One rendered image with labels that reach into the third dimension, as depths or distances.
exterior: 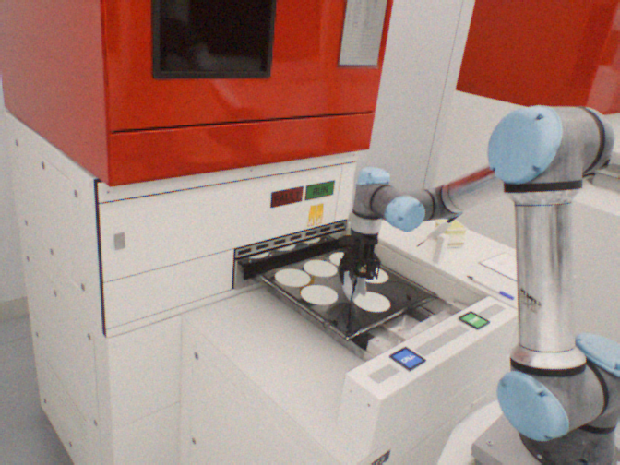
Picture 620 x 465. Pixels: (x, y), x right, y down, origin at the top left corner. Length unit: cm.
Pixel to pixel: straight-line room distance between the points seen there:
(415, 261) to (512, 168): 77
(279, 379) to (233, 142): 56
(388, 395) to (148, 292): 65
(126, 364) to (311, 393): 50
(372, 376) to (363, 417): 8
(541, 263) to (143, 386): 106
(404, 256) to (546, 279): 77
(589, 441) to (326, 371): 56
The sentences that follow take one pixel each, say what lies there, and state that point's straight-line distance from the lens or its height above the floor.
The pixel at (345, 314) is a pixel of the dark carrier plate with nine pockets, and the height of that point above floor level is 90.
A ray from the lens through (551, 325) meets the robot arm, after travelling 92.
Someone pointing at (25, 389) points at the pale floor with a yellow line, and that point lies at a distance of 258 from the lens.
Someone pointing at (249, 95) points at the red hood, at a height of 140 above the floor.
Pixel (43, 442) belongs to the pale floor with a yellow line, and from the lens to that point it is 234.
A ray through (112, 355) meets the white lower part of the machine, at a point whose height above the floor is 76.
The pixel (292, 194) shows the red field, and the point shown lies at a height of 111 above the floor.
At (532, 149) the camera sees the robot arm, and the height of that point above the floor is 146.
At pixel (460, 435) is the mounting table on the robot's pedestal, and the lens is 123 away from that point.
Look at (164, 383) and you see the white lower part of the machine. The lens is 156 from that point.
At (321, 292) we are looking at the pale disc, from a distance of 143.
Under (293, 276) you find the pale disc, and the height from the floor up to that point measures 90.
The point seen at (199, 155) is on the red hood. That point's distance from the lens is 123.
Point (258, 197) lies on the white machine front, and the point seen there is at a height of 111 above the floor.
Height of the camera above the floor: 162
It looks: 24 degrees down
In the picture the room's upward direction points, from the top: 7 degrees clockwise
